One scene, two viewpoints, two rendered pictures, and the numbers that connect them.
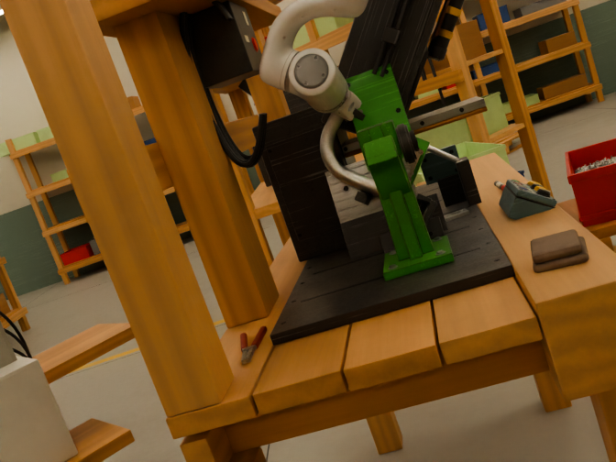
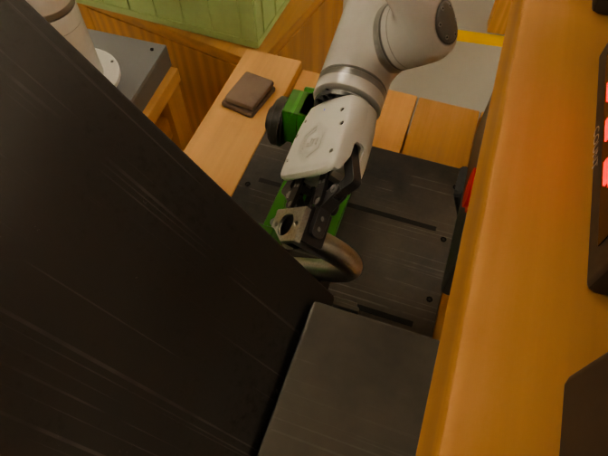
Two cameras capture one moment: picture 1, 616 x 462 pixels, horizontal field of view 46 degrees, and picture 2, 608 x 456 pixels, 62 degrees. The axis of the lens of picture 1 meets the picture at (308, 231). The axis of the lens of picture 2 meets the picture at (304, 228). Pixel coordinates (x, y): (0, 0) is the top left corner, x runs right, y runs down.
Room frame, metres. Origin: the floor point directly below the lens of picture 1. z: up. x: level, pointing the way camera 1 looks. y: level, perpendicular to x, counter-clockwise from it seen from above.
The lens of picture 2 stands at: (1.86, -0.11, 1.69)
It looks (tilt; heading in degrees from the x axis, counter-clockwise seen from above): 58 degrees down; 188
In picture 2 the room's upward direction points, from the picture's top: straight up
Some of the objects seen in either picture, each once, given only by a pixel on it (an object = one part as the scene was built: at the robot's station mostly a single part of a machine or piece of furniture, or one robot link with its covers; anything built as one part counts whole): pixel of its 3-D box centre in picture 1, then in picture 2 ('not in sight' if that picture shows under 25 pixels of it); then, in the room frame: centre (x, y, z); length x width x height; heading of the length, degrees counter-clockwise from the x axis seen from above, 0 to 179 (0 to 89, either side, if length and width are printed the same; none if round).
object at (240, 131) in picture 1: (203, 149); not in sight; (1.76, 0.17, 1.23); 1.30 x 0.05 x 0.09; 169
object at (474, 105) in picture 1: (403, 129); not in sight; (1.75, -0.30, 1.11); 0.39 x 0.16 x 0.03; 79
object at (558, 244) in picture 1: (557, 249); (248, 93); (1.05, -0.35, 0.91); 0.10 x 0.08 x 0.03; 159
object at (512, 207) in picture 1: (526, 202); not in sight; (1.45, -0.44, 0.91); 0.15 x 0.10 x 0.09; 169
